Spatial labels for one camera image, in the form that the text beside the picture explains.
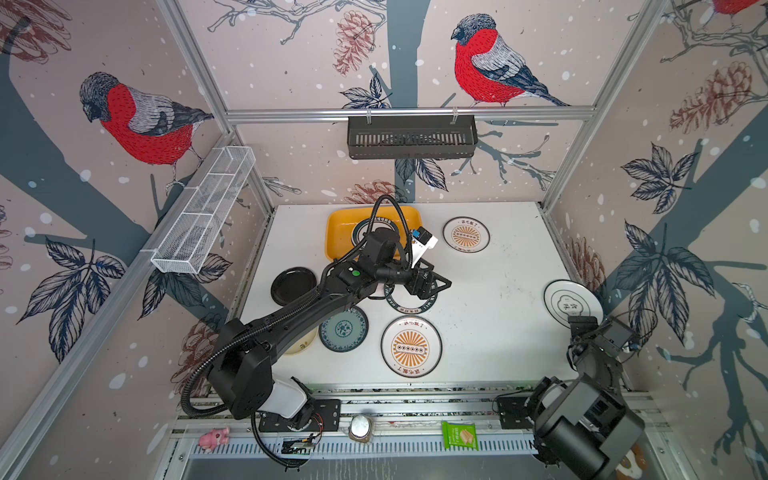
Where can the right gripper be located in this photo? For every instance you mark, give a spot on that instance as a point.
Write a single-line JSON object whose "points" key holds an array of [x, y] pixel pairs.
{"points": [[583, 324]]}

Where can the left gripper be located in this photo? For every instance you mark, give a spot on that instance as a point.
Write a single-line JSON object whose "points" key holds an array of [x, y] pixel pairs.
{"points": [[424, 290]]}

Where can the white plate emblem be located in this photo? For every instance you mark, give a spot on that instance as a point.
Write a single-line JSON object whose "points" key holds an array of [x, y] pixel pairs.
{"points": [[565, 298]]}

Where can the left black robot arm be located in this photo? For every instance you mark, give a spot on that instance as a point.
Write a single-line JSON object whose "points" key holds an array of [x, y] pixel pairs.
{"points": [[238, 378]]}

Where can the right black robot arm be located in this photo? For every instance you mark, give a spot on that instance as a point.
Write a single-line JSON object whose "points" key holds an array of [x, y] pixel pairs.
{"points": [[585, 424]]}

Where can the yellow plastic bin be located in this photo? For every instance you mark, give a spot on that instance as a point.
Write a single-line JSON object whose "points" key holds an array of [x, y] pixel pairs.
{"points": [[341, 223]]}

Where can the small green rim plate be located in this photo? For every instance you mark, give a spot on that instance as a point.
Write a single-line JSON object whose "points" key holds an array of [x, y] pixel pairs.
{"points": [[399, 299]]}

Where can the small orange sunburst plate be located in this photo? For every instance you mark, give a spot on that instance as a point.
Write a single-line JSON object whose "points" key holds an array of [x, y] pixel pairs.
{"points": [[466, 234]]}

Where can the large orange sunburst plate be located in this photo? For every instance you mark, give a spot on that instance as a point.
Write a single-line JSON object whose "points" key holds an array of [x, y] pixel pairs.
{"points": [[411, 346]]}

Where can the teal patterned plate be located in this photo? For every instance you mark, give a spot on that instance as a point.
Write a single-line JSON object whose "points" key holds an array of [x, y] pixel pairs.
{"points": [[344, 331]]}

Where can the pale yellow plate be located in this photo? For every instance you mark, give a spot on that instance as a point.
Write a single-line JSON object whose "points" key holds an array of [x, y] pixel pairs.
{"points": [[300, 346]]}

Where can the black round plate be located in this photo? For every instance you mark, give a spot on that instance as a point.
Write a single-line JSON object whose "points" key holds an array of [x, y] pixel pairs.
{"points": [[291, 284]]}

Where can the brown white flower toy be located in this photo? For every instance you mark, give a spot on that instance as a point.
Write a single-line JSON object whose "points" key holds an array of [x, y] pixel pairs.
{"points": [[633, 465]]}

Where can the green snack packet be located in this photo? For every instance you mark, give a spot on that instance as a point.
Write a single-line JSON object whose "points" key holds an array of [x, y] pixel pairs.
{"points": [[459, 435]]}

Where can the pink pig toy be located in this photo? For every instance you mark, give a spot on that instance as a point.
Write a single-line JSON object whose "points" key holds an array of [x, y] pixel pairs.
{"points": [[213, 439]]}

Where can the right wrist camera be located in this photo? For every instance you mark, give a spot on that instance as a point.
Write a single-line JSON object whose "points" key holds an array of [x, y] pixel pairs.
{"points": [[617, 336]]}

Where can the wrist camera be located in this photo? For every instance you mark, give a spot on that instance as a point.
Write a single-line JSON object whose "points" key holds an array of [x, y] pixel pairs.
{"points": [[617, 336], [421, 241]]}

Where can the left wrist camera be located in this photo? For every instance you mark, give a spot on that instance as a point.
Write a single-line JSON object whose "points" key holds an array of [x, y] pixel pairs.
{"points": [[421, 241]]}

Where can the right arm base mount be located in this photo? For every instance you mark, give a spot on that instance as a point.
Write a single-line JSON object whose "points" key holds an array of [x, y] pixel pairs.
{"points": [[514, 412]]}

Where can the black wall basket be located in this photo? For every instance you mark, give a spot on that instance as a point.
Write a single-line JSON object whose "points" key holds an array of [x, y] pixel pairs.
{"points": [[380, 137]]}

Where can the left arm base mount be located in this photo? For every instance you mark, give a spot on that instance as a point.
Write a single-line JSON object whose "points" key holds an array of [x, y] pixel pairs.
{"points": [[315, 416]]}

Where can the white wire mesh shelf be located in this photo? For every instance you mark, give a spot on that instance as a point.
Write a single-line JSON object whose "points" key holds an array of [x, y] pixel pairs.
{"points": [[196, 229]]}

